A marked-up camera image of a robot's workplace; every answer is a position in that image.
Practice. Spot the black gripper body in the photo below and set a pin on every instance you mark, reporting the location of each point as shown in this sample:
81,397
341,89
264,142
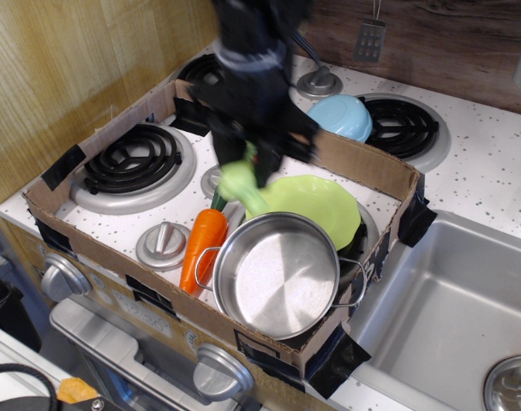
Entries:
259,101

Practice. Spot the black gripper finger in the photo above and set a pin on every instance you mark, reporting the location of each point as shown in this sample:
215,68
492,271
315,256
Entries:
269,157
228,141

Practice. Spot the green toy broccoli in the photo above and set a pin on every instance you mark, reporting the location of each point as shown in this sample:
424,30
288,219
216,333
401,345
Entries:
238,182

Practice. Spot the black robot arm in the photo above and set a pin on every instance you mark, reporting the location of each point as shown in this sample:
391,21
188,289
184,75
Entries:
258,31

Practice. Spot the stainless steel pan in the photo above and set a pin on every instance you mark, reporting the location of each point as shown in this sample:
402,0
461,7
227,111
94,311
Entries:
277,274

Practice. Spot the silver stovetop knob middle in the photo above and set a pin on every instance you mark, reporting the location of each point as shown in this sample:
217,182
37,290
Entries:
210,181

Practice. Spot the silver stovetop knob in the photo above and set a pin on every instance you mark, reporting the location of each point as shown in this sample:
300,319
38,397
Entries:
318,84
210,181
163,247

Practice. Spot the back left black burner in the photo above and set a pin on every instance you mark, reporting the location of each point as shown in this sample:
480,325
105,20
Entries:
202,73

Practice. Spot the black burner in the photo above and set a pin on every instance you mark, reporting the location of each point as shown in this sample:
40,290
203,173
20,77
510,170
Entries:
148,166
202,73
407,129

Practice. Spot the silver stovetop knob back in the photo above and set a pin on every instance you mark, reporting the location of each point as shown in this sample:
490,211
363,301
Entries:
318,84

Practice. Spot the light green plastic plate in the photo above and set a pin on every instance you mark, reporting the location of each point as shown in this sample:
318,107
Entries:
319,200

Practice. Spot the light blue plastic bowl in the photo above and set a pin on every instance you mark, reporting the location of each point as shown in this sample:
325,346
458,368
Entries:
344,115

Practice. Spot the front left black burner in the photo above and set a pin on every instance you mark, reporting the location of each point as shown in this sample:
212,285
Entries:
148,166

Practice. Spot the orange toy carrot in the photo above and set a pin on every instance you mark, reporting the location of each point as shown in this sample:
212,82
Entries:
209,230

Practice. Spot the silver stovetop knob front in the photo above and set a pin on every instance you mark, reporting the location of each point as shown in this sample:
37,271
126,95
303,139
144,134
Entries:
163,247

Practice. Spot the back right black burner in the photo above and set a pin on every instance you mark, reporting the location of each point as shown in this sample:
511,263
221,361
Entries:
407,129

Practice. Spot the hanging grey slotted spatula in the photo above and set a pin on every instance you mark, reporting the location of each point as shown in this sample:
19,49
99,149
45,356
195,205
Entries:
371,36

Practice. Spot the brown cardboard fence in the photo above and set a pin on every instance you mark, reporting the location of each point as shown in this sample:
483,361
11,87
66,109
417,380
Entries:
279,369

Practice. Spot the silver oven knob left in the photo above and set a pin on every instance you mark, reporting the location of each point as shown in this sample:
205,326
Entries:
62,279

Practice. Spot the silver oven knob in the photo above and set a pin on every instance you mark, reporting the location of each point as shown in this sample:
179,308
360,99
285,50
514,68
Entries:
62,279
219,376

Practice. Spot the silver oven knob right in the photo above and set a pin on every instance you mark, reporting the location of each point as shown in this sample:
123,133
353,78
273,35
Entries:
219,376

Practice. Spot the grey sink basin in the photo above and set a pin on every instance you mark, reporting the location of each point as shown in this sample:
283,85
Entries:
443,313

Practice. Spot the yellow object bottom left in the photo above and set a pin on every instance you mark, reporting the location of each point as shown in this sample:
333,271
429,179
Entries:
74,390

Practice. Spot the silver oven door handle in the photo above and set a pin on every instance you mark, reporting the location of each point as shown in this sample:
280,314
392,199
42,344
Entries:
138,371

